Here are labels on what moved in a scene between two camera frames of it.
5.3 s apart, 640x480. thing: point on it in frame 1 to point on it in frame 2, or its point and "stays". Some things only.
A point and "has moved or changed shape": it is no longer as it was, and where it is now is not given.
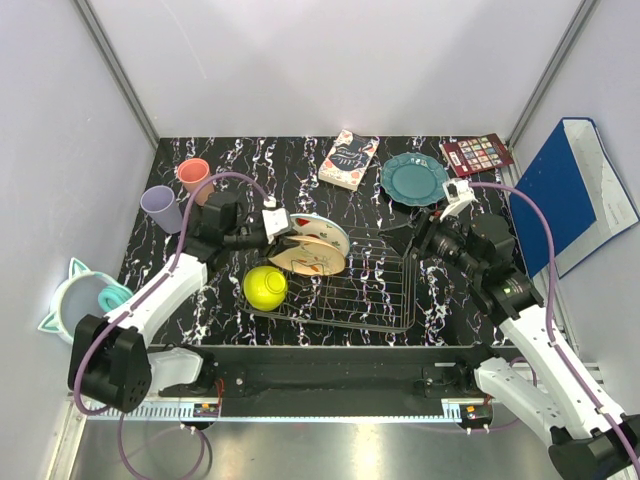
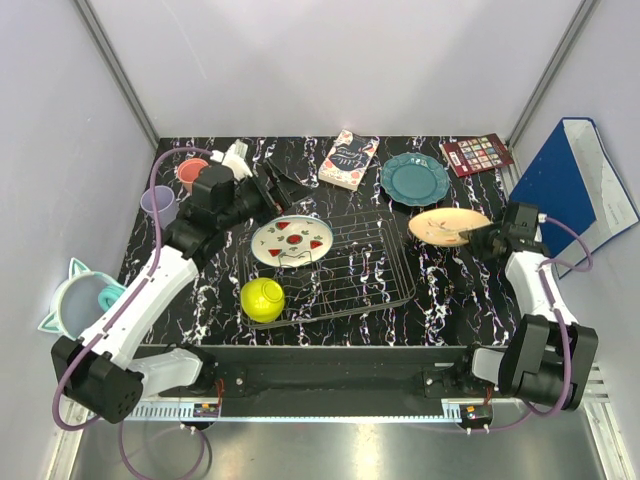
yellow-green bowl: x=265 y=288 has moved or changed shape
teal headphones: x=112 y=295 stays
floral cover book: x=347 y=160 stays
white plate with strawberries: x=315 y=226 has moved or changed shape
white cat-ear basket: x=75 y=299 stays
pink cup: x=193 y=171 stays
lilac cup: x=162 y=208 stays
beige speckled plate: x=313 y=257 has moved or changed shape
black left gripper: x=281 y=244 to x=273 y=202
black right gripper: x=419 y=235 to x=475 y=237
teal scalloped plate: x=414 y=179 stays
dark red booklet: x=476 y=154 stays
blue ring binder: x=581 y=194 stays
